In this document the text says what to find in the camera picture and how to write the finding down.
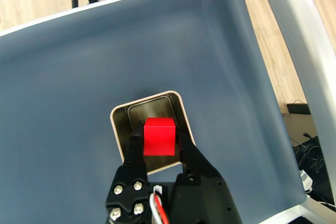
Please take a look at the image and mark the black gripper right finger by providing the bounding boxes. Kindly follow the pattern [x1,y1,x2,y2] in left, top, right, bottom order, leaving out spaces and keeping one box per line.
[170,129,243,224]

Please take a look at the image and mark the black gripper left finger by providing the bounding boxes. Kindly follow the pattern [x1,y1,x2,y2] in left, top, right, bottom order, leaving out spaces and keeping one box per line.
[106,121,152,224]

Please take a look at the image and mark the red cube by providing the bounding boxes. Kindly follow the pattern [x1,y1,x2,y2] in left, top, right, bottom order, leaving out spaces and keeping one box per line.
[143,117,176,157]

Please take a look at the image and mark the square metal tin container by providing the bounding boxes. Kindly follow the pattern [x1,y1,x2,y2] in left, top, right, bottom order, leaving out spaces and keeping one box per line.
[109,90,196,176]

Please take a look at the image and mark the white power adapter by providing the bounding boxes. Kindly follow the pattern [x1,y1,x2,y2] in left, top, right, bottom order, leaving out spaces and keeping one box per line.
[299,170,314,192]

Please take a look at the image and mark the small black box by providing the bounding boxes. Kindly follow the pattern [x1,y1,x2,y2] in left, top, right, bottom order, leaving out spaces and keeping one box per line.
[286,102,311,115]

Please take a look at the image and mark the blue-grey table mat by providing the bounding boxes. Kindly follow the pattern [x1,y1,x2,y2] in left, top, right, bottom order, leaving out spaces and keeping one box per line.
[0,0,308,224]

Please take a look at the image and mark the red white black wire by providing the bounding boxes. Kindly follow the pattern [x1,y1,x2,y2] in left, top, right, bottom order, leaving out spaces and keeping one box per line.
[149,186,170,224]

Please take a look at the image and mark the black floor cable tangle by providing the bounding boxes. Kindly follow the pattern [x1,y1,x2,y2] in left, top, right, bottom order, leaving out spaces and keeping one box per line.
[290,132,329,174]

